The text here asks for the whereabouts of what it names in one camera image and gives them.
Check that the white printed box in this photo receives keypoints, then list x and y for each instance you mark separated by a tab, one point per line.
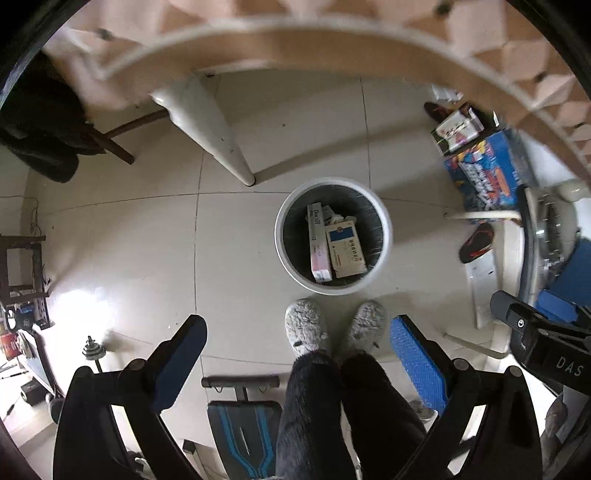
457	129

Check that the person's grey slipper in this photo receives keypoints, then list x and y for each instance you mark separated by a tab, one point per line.
304	325
364	325

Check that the white plastic panel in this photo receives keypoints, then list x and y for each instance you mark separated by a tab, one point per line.
494	277

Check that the white table leg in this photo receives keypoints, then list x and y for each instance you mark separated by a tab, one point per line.
207	124

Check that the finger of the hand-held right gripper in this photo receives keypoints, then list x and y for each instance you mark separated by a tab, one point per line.
558	304
510	311

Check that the person's leg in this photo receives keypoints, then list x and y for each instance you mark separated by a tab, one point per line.
378	415
309	415

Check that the black blue exercise bench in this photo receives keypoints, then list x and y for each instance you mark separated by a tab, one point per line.
242	429

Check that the blue printed box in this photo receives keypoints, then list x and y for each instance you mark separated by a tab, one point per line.
489	170

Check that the person's left leg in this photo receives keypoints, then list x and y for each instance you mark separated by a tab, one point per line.
309	415

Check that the pink and white long box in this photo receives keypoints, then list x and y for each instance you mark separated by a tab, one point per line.
319	249

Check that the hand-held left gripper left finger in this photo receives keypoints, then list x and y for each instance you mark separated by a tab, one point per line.
180	364

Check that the white box blue label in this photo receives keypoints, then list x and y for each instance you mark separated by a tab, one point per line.
346	249

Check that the blue chair seat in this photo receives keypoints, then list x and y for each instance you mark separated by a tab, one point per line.
577	272

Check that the person's right grey slipper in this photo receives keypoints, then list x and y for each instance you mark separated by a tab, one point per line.
364	325

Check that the dark wooden chair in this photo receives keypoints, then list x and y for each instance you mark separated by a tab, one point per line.
120	147

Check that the metal dumbbell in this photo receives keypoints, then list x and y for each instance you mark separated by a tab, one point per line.
94	353

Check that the black red sandal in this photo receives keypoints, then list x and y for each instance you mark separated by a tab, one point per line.
436	111
475	242

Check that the person's left grey slipper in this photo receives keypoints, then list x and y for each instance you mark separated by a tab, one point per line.
304	325

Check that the person's right leg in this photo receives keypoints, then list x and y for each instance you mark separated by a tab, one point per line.
378	415

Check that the white round trash bin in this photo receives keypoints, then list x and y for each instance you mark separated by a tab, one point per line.
288	258

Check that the black jacket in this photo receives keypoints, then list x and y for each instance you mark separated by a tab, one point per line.
41	124

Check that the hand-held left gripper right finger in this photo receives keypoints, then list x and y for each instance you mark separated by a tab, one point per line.
418	364

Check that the white box striped label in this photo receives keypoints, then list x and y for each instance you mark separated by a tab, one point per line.
330	213

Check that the dark wooden rack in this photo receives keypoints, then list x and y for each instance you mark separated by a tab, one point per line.
37	277

